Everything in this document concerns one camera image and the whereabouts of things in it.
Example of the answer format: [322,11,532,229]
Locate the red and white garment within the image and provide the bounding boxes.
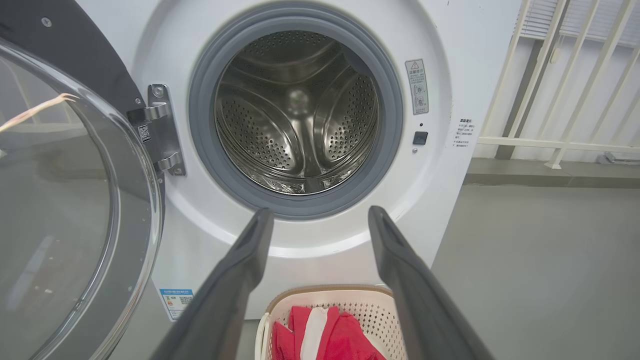
[271,305,388,360]

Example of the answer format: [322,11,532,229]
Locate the washing machine glass door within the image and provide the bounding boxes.
[0,0,166,360]

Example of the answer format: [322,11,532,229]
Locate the blue energy label sticker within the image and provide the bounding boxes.
[159,288,195,322]

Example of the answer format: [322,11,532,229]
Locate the cream white railing frame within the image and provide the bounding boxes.
[477,0,640,171]

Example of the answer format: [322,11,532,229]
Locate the metal door hinge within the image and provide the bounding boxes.
[126,84,187,177]

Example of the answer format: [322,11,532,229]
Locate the grey warning sticker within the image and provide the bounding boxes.
[405,59,430,116]

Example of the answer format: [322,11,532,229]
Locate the white front-load washing machine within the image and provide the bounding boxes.
[75,0,523,322]

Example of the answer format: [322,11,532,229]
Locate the grey metal floor fitting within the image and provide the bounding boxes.
[596,151,640,166]

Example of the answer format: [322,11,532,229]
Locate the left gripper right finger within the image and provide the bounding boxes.
[368,205,496,360]

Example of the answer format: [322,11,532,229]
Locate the cream perforated laundry basket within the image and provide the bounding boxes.
[254,285,408,360]

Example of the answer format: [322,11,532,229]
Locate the perforated steel washer drum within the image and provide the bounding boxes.
[214,30,381,196]

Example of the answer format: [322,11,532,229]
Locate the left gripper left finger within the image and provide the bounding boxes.
[150,207,275,360]

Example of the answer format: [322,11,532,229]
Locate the white slatted blinds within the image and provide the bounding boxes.
[520,0,640,49]

